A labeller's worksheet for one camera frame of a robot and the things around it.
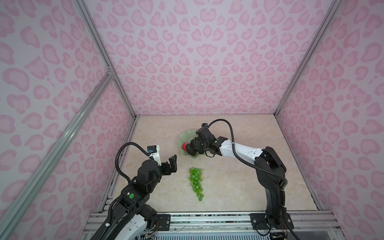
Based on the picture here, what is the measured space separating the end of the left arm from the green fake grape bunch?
0.66 feet

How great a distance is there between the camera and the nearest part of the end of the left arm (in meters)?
0.52

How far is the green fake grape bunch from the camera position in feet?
2.72
